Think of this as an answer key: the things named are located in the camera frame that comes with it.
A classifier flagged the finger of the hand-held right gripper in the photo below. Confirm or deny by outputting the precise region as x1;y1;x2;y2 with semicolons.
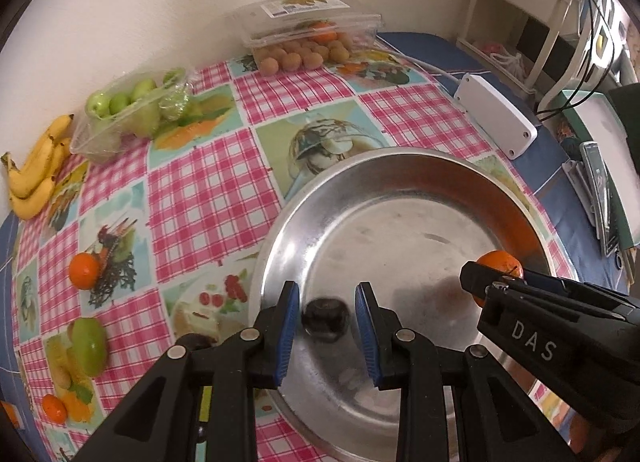
515;269;640;317
460;262;507;297

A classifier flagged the tangerine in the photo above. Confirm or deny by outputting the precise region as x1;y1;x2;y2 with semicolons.
68;252;103;290
305;22;338;42
41;393;68;425
475;250;526;307

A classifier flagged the green mango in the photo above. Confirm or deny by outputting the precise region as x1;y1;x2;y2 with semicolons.
67;317;109;377

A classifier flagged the white book with green edge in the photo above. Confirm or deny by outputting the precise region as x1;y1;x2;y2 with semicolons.
560;86;640;247

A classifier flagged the clear plastic clamshell box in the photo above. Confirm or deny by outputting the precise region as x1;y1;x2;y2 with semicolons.
231;0;385;77

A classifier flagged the pile of longans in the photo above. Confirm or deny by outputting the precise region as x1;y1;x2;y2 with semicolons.
254;36;353;76

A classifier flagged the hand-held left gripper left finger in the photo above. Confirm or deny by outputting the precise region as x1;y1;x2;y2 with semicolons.
75;281;301;462

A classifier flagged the round metal bowl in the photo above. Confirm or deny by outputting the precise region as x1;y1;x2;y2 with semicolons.
248;148;552;462

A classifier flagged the white cable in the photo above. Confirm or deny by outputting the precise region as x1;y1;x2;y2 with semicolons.
375;36;461;85

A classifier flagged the pink checked printed tablecloth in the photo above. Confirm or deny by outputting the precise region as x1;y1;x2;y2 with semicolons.
10;36;581;462

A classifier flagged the yellow banana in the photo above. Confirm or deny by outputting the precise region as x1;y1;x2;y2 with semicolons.
1;138;72;190
9;174;58;221
30;114;75;163

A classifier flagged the white power box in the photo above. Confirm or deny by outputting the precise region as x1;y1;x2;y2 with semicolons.
454;74;538;160

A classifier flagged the orange object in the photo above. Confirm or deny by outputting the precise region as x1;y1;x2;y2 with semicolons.
0;399;21;430

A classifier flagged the black cable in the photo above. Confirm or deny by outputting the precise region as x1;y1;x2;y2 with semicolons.
535;0;621;123

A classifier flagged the clear plastic film-wrapped tray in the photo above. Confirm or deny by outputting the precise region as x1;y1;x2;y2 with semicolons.
70;66;194;163

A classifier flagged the white rope bundle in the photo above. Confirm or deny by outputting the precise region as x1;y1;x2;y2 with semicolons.
487;49;531;80

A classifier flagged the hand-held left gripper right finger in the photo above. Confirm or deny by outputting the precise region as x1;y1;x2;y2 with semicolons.
354;281;576;462

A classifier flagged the pile of green jujubes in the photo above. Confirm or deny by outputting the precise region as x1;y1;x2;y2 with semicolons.
86;69;193;137

